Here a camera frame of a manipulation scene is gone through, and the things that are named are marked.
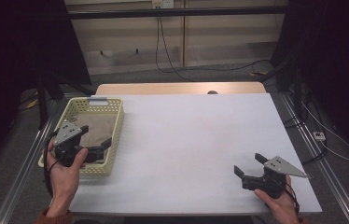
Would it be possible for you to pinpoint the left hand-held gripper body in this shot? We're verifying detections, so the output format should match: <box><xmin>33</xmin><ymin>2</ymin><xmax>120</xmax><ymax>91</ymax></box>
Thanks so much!
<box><xmin>53</xmin><ymin>119</ymin><xmax>105</xmax><ymax>168</ymax></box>

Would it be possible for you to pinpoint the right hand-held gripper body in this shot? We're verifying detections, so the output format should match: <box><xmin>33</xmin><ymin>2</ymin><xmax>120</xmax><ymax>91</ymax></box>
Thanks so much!
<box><xmin>241</xmin><ymin>156</ymin><xmax>308</xmax><ymax>200</ymax></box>

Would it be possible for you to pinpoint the beige cloth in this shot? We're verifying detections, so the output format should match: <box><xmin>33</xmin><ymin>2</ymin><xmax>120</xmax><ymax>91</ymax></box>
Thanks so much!
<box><xmin>71</xmin><ymin>114</ymin><xmax>118</xmax><ymax>164</ymax></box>

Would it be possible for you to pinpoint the pale yellow plastic basket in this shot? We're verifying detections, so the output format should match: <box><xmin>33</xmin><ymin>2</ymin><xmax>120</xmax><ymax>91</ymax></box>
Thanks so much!
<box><xmin>37</xmin><ymin>96</ymin><xmax>125</xmax><ymax>177</ymax></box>

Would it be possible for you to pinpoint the person's right hand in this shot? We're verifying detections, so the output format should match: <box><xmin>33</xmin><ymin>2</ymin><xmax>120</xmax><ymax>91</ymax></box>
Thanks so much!
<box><xmin>253</xmin><ymin>175</ymin><xmax>300</xmax><ymax>224</ymax></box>

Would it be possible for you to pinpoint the person's left hand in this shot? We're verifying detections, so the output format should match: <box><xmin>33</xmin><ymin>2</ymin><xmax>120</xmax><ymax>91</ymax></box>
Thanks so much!
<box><xmin>45</xmin><ymin>146</ymin><xmax>90</xmax><ymax>218</ymax></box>

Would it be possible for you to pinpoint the black tripod stand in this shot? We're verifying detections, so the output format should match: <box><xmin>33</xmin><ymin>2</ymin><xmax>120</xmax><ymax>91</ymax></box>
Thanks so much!
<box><xmin>36</xmin><ymin>72</ymin><xmax>96</xmax><ymax>131</ymax></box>

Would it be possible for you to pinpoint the white table mat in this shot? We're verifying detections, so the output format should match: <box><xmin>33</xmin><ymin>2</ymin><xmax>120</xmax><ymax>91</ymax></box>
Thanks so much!
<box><xmin>69</xmin><ymin>92</ymin><xmax>323</xmax><ymax>217</ymax></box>

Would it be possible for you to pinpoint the black metal stand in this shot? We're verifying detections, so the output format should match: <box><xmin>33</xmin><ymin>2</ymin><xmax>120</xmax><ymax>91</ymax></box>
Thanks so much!
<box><xmin>274</xmin><ymin>55</ymin><xmax>308</xmax><ymax>123</ymax></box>

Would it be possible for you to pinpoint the wooden table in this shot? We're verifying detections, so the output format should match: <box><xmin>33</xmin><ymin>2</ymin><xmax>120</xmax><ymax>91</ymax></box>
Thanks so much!
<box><xmin>95</xmin><ymin>81</ymin><xmax>267</xmax><ymax>96</ymax></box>

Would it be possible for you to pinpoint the black curtain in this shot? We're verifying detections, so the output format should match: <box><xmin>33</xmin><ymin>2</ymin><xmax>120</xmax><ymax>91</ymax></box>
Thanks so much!
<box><xmin>270</xmin><ymin>0</ymin><xmax>349</xmax><ymax>161</ymax></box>
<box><xmin>0</xmin><ymin>0</ymin><xmax>92</xmax><ymax>176</ymax></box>

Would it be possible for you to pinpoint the black horizontal bar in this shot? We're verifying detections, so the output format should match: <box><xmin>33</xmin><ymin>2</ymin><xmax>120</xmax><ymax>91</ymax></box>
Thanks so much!
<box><xmin>67</xmin><ymin>5</ymin><xmax>288</xmax><ymax>21</ymax></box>

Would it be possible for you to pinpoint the right hand-held gripper cable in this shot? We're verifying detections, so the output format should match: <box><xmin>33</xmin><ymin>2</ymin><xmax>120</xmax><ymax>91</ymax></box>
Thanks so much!
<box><xmin>284</xmin><ymin>181</ymin><xmax>300</xmax><ymax>215</ymax></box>

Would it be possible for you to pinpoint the hand-held gripper cable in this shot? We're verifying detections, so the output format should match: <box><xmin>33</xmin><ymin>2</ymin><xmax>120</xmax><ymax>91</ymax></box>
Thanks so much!
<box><xmin>284</xmin><ymin>181</ymin><xmax>300</xmax><ymax>215</ymax></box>
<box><xmin>43</xmin><ymin>131</ymin><xmax>59</xmax><ymax>198</ymax></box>

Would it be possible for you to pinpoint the left hand-held gripper cable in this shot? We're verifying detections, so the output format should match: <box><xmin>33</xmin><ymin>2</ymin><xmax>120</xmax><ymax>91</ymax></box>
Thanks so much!
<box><xmin>43</xmin><ymin>131</ymin><xmax>59</xmax><ymax>198</ymax></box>

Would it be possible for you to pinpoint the aluminium floor rail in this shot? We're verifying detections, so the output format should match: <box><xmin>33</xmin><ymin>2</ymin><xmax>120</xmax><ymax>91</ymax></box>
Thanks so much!
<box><xmin>279</xmin><ymin>92</ymin><xmax>349</xmax><ymax>224</ymax></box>
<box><xmin>0</xmin><ymin>99</ymin><xmax>63</xmax><ymax>224</ymax></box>

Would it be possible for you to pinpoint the white floor cable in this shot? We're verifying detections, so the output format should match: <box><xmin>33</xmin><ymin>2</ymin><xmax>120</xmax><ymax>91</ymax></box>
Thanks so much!
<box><xmin>300</xmin><ymin>102</ymin><xmax>349</xmax><ymax>162</ymax></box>

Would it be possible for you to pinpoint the black floor cable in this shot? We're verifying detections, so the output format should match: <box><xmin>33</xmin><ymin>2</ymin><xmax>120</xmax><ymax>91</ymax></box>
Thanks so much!
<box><xmin>175</xmin><ymin>59</ymin><xmax>271</xmax><ymax>73</ymax></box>

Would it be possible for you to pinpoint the black hanging cable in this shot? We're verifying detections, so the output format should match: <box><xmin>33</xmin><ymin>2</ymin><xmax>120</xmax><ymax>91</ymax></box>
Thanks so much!
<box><xmin>154</xmin><ymin>15</ymin><xmax>195</xmax><ymax>83</ymax></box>

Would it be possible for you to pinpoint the white wall outlet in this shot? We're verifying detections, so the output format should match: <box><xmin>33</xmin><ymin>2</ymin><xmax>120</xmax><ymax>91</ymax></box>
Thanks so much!
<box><xmin>151</xmin><ymin>0</ymin><xmax>175</xmax><ymax>9</ymax></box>

